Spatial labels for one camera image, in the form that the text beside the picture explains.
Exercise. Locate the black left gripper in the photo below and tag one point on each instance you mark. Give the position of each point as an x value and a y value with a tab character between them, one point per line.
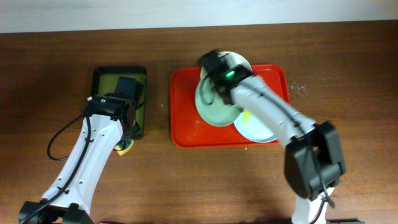
132	129

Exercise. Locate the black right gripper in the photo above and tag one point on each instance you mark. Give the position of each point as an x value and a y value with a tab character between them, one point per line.
231	76

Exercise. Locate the light green plate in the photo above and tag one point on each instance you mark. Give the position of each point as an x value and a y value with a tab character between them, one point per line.
211	108

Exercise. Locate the yellow green sponge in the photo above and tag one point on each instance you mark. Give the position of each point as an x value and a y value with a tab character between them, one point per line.
124	146

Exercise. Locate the white plate with yellow stain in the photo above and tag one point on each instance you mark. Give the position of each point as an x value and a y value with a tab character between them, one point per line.
235	59

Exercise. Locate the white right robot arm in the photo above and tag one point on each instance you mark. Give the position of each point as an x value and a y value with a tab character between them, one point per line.
314	159

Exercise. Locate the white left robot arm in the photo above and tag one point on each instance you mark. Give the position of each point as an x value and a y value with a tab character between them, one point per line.
109	124

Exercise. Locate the black tray with green liquid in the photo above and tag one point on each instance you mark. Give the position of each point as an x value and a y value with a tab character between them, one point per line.
105	80

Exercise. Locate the red plastic tray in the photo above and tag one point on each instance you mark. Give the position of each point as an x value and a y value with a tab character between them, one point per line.
188	129

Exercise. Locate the light blue plate yellow stain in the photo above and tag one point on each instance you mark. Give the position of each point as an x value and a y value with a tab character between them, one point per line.
252	129

